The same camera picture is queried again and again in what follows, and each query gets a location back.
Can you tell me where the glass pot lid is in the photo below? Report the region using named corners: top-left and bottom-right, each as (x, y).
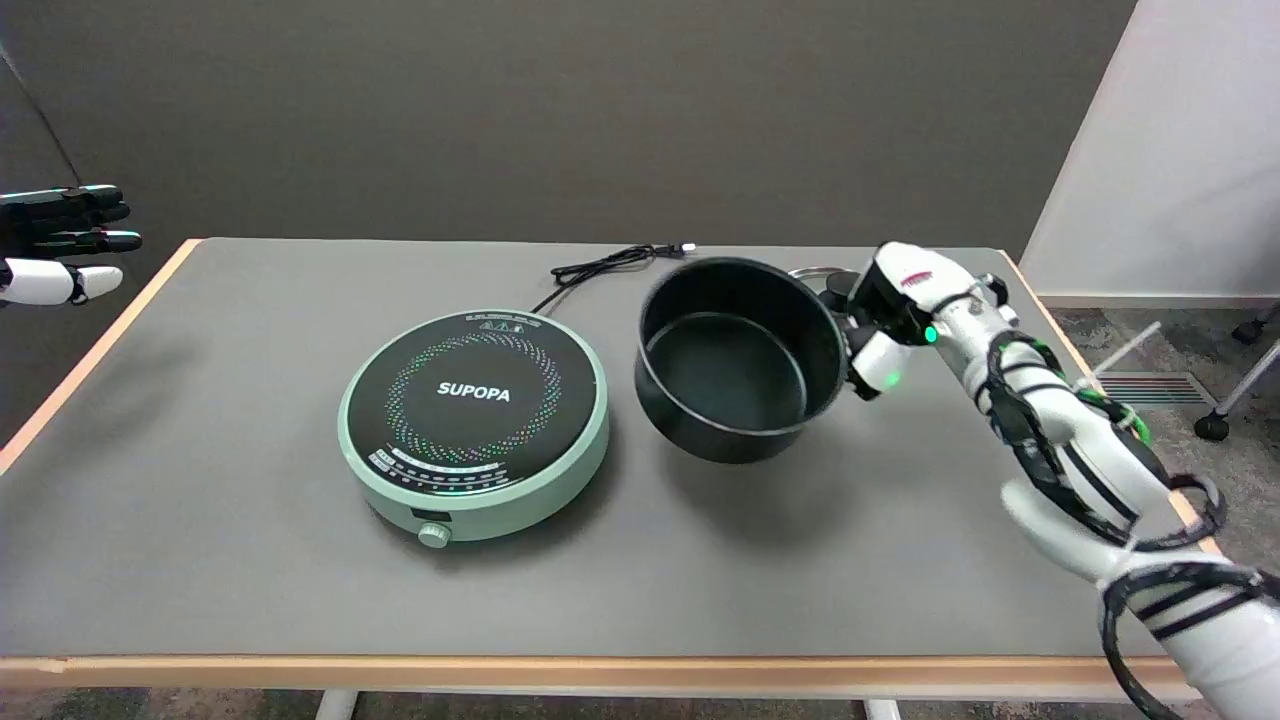
top-left (787, 265), bottom-right (863, 311)

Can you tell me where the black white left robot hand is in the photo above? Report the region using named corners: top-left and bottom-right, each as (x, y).
top-left (0, 185), bottom-right (144, 309)

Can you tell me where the black cooking pot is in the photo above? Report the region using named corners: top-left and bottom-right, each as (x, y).
top-left (633, 256), bottom-right (851, 465)

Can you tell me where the chair leg with caster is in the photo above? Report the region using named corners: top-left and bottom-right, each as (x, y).
top-left (1194, 340), bottom-right (1280, 443)

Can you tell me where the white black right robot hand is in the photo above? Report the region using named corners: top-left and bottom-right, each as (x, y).
top-left (838, 241), bottom-right (1009, 402)

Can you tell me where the grey table mat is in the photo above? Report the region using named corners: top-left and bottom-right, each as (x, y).
top-left (0, 238), bottom-right (1201, 659)

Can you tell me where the black power cable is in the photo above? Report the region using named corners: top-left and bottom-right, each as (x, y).
top-left (530, 243), bottom-right (698, 316)

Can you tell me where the green round induction cooker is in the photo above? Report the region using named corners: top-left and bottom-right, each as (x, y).
top-left (337, 309), bottom-right (611, 550)

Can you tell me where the floor air vent grille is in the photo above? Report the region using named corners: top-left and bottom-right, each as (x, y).
top-left (1093, 371), bottom-right (1219, 408)

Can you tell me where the black caster wheel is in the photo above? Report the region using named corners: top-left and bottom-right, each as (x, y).
top-left (1231, 305), bottom-right (1280, 346)

